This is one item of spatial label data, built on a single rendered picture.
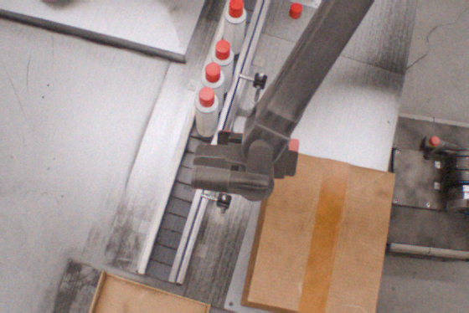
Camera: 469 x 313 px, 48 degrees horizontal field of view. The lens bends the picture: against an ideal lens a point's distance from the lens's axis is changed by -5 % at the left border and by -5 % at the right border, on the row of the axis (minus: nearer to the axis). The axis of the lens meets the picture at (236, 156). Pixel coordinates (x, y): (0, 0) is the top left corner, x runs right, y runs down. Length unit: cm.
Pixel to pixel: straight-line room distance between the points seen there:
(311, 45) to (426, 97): 181
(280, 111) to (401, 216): 133
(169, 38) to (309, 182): 58
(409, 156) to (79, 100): 122
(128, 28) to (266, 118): 77
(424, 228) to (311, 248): 107
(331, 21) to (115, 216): 81
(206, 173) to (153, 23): 71
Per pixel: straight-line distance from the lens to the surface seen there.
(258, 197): 84
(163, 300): 131
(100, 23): 149
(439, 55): 264
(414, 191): 206
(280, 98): 76
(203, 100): 114
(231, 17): 127
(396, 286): 226
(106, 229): 135
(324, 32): 72
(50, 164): 142
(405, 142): 213
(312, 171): 107
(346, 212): 107
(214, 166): 83
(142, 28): 146
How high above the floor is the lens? 213
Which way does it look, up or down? 73 degrees down
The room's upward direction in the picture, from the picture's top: 9 degrees clockwise
